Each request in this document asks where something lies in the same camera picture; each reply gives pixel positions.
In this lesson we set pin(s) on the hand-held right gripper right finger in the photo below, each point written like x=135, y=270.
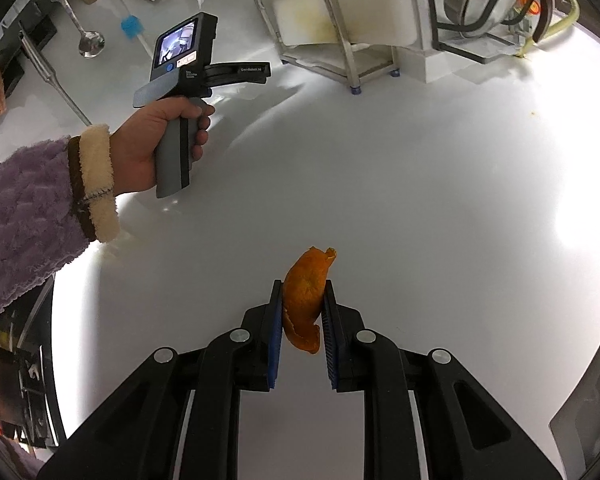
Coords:
x=330, y=345

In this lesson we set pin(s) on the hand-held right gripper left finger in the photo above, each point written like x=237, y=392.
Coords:
x=276, y=345

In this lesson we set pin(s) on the orange peel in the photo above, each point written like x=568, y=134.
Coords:
x=305, y=290

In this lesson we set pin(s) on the person's left forearm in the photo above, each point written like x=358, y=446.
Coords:
x=25, y=210

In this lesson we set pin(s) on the person's left hand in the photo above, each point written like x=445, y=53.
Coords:
x=135, y=145

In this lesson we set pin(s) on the blue white bottle brush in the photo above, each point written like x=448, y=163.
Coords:
x=130, y=27

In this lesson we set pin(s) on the steel spoon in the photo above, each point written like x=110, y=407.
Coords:
x=91, y=42

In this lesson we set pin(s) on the steel ladle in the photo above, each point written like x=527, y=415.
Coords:
x=45, y=72

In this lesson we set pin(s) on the steel cutting board rack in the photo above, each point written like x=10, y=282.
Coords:
x=352, y=67

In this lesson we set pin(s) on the white cutting board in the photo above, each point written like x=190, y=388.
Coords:
x=360, y=0

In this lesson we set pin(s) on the black glass stove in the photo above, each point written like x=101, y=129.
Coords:
x=10, y=385

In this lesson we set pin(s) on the steel sink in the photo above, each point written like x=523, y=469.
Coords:
x=590, y=425

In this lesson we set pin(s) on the steel dish rack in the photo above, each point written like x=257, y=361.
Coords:
x=460, y=47

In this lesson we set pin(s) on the person's purple fleece robe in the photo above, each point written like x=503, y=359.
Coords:
x=10, y=460

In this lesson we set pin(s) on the black wall hook rail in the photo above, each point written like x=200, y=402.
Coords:
x=37, y=35

